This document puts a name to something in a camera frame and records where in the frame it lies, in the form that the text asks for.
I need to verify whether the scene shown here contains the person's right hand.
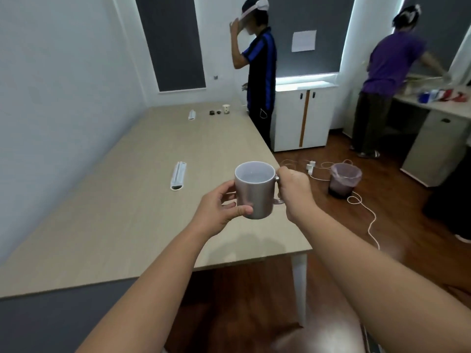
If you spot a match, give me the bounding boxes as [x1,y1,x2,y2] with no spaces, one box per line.
[276,166,319,224]

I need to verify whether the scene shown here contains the person's left hand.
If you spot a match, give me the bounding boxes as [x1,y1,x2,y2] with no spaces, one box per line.
[188,179,254,240]

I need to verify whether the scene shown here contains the grey metal mug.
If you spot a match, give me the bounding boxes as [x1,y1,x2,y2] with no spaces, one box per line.
[234,161,286,220]

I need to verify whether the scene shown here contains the person's right forearm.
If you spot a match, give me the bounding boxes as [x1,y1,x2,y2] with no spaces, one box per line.
[294,205,471,353]

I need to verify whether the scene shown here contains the person's left forearm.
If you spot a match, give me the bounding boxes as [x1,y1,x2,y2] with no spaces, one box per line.
[75,217,218,353]

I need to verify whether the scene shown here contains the bin with pink bag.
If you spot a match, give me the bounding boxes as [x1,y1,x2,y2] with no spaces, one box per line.
[328,163,363,199]

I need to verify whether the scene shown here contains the white two-door cabinet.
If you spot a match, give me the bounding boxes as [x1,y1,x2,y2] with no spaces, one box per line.
[272,81,338,152]

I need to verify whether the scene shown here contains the light wood table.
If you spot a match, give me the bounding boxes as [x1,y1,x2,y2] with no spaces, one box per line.
[0,100,313,328]

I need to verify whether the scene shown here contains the white paper sheet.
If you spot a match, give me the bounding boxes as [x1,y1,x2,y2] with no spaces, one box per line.
[291,30,317,53]

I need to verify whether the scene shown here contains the white drawer unit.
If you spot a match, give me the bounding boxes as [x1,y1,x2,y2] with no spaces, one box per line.
[400,109,471,188]

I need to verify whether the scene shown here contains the dark grey window blind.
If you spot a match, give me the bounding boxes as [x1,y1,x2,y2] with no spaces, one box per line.
[265,0,356,78]
[400,0,471,76]
[134,0,207,93]

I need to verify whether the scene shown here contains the black chair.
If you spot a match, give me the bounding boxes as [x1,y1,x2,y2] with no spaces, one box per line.
[422,141,471,244]

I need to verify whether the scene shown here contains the white desk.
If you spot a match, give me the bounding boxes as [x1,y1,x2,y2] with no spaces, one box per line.
[391,84,471,188]

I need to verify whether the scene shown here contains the red and white packets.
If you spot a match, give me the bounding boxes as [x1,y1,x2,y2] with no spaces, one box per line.
[431,88,469,103]

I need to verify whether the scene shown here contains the white cable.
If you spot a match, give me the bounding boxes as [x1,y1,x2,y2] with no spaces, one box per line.
[278,159,381,251]

